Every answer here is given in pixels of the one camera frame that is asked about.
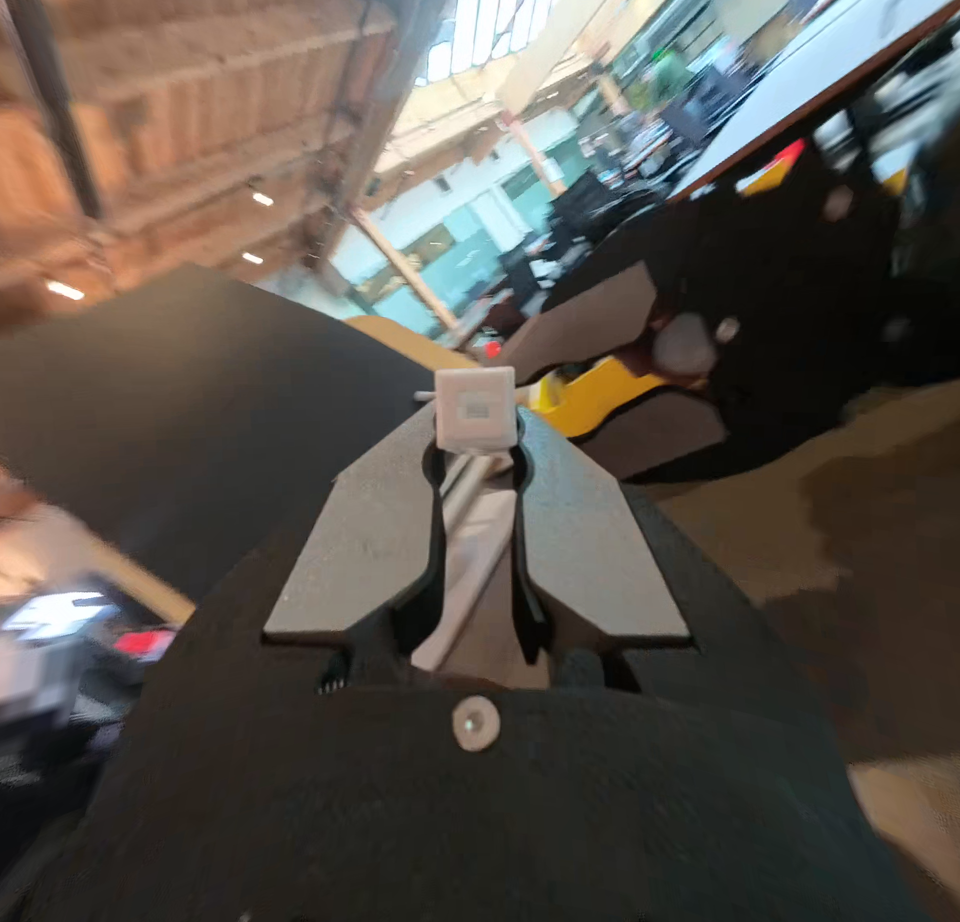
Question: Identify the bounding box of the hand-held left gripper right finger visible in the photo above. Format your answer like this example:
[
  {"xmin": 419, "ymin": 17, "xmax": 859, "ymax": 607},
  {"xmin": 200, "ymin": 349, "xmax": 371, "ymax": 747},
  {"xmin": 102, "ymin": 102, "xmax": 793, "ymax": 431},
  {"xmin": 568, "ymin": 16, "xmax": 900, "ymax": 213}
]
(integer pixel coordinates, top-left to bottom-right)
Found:
[{"xmin": 510, "ymin": 406, "xmax": 691, "ymax": 667}]

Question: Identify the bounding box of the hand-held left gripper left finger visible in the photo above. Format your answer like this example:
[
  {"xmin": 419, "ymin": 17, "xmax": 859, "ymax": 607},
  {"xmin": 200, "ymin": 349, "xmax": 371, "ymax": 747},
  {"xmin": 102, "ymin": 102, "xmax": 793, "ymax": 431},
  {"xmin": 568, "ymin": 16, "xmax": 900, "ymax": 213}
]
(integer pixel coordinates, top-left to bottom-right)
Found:
[{"xmin": 262, "ymin": 403, "xmax": 451, "ymax": 657}]

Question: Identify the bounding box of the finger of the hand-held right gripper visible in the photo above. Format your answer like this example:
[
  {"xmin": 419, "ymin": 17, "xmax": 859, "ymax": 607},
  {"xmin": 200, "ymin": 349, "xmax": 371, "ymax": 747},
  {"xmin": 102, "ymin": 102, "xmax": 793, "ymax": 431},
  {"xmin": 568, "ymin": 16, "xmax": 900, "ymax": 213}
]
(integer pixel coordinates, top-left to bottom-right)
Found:
[
  {"xmin": 581, "ymin": 391, "xmax": 730, "ymax": 482},
  {"xmin": 495, "ymin": 259, "xmax": 661, "ymax": 385}
]

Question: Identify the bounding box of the yellow plastic bin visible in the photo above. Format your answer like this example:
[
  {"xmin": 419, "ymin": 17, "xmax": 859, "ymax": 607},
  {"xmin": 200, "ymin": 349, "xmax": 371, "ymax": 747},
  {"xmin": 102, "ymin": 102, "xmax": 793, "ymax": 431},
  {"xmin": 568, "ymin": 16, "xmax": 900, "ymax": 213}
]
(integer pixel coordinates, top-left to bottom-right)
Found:
[{"xmin": 525, "ymin": 356, "xmax": 669, "ymax": 439}]

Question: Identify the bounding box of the white USB charger block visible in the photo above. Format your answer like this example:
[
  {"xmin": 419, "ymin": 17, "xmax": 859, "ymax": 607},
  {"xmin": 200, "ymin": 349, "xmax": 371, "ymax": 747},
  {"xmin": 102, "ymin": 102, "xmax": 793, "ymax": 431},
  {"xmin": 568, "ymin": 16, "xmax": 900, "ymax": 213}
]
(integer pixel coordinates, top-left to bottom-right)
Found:
[{"xmin": 433, "ymin": 366, "xmax": 520, "ymax": 452}]

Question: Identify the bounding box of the white office table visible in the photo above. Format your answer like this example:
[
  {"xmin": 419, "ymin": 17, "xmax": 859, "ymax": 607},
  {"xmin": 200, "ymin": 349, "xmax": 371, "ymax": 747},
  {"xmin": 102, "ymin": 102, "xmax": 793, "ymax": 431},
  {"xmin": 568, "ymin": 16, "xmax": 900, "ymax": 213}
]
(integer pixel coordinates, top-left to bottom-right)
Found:
[{"xmin": 667, "ymin": 0, "xmax": 960, "ymax": 199}]

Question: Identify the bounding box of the black display board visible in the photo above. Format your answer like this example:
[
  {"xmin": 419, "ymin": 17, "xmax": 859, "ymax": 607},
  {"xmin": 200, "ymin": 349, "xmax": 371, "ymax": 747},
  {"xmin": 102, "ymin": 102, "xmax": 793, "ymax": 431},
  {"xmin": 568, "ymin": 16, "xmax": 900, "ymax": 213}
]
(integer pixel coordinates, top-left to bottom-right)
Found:
[{"xmin": 0, "ymin": 262, "xmax": 481, "ymax": 608}]

